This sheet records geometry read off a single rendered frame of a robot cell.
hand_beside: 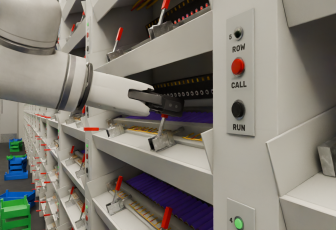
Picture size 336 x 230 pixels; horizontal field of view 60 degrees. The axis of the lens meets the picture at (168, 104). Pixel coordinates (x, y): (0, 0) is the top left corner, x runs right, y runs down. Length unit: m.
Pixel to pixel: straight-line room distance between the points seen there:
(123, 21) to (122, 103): 0.57
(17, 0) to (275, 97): 0.30
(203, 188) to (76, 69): 0.23
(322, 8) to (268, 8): 0.05
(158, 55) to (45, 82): 0.19
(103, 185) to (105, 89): 0.55
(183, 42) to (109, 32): 0.55
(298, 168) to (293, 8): 0.14
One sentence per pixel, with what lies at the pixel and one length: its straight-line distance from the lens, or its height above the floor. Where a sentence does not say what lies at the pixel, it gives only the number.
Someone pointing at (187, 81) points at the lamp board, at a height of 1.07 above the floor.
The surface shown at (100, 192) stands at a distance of 0.94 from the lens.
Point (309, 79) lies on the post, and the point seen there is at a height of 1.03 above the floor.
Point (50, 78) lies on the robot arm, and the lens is 0.42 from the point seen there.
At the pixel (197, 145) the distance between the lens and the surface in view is 0.45.
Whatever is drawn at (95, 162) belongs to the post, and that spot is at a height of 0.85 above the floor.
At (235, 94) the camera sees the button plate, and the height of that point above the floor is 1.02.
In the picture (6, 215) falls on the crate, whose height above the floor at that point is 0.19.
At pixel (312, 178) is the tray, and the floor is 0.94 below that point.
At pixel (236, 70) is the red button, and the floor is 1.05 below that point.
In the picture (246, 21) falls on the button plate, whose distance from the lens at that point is 0.31.
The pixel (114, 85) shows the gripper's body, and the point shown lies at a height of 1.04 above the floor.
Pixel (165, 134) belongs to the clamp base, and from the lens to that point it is 0.50.
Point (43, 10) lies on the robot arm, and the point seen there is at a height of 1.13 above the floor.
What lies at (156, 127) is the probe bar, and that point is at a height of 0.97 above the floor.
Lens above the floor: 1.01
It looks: 1 degrees up
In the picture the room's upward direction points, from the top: straight up
